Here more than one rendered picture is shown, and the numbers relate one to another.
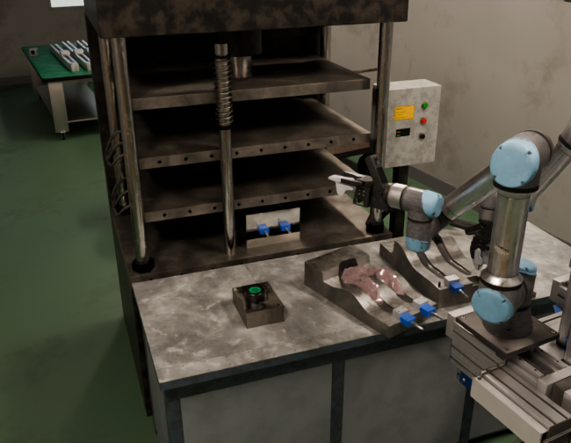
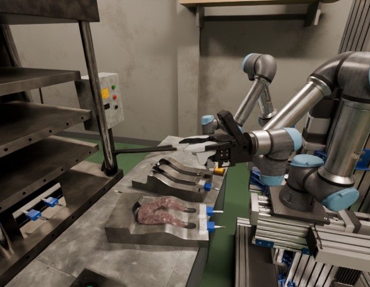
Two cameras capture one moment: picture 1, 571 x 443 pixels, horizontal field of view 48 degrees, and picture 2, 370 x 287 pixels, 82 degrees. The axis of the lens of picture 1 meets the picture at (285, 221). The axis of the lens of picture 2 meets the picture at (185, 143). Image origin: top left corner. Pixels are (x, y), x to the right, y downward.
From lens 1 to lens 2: 166 cm
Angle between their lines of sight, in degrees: 45
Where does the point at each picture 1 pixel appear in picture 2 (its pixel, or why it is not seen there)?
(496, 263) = (350, 167)
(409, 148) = (111, 116)
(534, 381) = (342, 228)
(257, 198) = (18, 193)
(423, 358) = not seen: hidden behind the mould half
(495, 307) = (350, 199)
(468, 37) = (80, 61)
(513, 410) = (365, 259)
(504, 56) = (103, 68)
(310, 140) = (50, 127)
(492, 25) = not seen: hidden behind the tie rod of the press
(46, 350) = not seen: outside the picture
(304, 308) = (130, 266)
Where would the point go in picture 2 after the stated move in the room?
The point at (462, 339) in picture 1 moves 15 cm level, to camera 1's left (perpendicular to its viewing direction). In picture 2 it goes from (268, 222) to (255, 244)
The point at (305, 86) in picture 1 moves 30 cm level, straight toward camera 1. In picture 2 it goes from (29, 81) to (52, 90)
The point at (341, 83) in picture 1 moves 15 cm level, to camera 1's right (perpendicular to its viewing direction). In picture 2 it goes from (60, 76) to (86, 73)
